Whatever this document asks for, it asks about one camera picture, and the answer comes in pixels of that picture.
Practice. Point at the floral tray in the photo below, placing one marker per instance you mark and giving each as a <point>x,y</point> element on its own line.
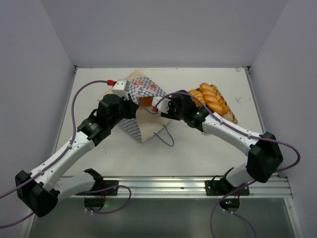
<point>230,115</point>

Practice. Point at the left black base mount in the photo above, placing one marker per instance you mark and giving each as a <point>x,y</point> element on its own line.
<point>97,200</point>

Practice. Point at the aluminium rail frame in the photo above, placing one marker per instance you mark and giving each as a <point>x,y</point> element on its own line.
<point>165,187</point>

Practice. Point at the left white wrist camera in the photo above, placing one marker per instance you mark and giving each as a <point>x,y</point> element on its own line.
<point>121,88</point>

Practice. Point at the twisted orange bread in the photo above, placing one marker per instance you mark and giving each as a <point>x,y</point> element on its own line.
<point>212,99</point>

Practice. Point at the small orange bread roll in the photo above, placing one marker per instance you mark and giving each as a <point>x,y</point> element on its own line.
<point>197,94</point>

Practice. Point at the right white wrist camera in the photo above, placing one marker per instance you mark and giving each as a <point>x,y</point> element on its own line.
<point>160,104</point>

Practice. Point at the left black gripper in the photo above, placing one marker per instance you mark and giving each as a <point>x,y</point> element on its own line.
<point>132,106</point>

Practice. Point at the checkered paper bag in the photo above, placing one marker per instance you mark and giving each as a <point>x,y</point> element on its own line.
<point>147,123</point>

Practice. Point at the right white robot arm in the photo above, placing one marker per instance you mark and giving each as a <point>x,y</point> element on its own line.
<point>263,154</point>

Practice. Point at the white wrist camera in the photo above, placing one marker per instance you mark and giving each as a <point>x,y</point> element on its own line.
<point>121,88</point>
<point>160,104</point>

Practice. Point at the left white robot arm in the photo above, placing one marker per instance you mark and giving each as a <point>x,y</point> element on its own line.
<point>43,187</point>

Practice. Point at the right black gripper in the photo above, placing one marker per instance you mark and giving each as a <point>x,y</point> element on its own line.
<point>172,109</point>

